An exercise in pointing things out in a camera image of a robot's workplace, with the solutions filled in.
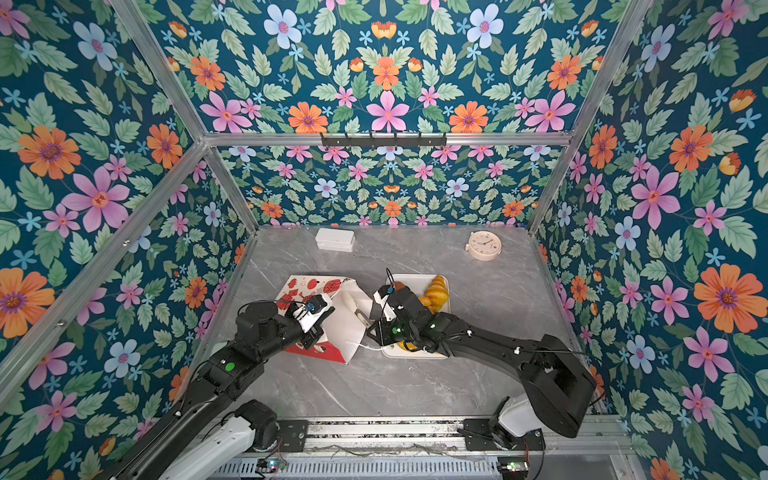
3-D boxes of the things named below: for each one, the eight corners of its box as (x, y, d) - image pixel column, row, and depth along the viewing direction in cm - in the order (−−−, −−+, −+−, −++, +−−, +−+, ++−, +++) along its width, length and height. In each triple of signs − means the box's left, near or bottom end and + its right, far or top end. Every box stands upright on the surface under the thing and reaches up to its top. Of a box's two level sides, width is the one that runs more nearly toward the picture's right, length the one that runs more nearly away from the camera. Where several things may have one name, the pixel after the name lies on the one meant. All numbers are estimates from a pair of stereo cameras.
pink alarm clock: (467, 260, 112) (469, 254, 109) (463, 236, 120) (465, 230, 117) (502, 260, 112) (504, 254, 109) (496, 236, 120) (498, 230, 117)
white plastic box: (317, 251, 114) (313, 243, 110) (320, 237, 119) (317, 228, 115) (353, 251, 114) (351, 242, 110) (355, 237, 119) (354, 228, 115)
